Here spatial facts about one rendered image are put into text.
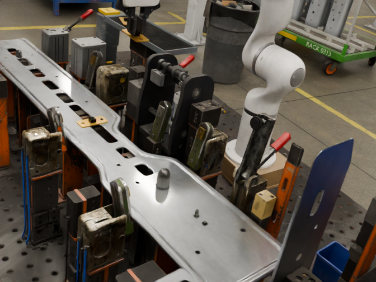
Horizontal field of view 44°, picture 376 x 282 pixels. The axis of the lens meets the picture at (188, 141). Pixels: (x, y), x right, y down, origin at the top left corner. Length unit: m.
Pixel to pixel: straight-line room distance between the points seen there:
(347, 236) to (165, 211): 0.78
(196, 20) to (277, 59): 3.83
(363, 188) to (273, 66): 1.96
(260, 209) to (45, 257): 0.62
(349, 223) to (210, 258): 0.84
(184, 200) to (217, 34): 3.21
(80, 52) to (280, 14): 0.65
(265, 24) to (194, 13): 3.80
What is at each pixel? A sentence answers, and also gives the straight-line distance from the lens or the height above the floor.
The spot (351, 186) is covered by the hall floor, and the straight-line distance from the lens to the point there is 3.30.
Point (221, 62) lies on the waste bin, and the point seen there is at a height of 0.21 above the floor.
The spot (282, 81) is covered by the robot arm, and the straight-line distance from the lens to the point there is 1.48.
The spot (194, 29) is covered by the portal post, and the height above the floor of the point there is 0.15.
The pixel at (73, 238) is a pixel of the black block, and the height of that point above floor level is 0.88.
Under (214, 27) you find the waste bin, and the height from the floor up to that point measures 0.51.
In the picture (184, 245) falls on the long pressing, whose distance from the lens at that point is 0.96.
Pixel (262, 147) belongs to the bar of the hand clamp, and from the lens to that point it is 1.04.
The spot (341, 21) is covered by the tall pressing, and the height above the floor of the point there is 0.48.
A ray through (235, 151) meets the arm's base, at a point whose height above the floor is 0.79.
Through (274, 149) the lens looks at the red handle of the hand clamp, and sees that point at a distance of 1.11.
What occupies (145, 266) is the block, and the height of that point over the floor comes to 0.98.
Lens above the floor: 1.65
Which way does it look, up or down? 30 degrees down
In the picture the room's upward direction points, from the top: 10 degrees clockwise
